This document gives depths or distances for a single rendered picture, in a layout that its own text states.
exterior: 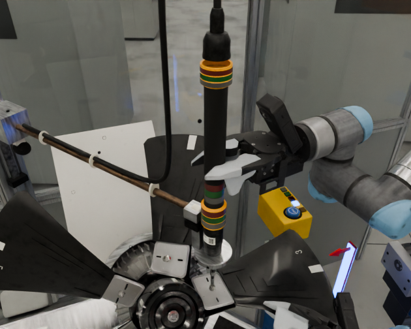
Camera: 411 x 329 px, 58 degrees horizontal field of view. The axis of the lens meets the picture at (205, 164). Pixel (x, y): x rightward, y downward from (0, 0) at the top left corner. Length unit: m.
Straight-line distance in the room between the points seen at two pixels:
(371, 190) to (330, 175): 0.08
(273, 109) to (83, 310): 0.58
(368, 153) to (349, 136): 1.27
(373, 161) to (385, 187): 1.32
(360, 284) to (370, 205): 1.78
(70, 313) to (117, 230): 0.22
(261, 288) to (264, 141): 0.33
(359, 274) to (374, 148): 0.87
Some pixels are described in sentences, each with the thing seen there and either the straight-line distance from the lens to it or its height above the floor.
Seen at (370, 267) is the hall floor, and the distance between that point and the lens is 2.58.
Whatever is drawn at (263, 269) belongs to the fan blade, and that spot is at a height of 1.19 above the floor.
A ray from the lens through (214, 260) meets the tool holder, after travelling 0.69.
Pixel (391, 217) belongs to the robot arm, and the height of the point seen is 1.40.
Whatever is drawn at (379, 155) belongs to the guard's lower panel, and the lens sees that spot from 2.04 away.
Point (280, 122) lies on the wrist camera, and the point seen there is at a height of 1.56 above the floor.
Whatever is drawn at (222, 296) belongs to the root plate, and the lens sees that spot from 0.78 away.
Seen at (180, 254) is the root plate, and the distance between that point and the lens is 0.75.
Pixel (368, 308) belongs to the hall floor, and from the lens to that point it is 2.38.
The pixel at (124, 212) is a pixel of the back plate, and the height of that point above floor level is 1.19.
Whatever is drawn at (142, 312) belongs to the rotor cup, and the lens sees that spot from 0.71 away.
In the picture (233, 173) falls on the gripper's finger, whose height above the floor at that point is 1.50.
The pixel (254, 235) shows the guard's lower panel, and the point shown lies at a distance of 1.89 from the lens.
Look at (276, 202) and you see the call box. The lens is 1.18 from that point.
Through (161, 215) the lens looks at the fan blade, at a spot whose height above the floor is 1.30.
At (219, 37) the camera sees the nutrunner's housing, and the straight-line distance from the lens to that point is 0.47.
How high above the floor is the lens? 1.83
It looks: 35 degrees down
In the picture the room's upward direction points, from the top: straight up
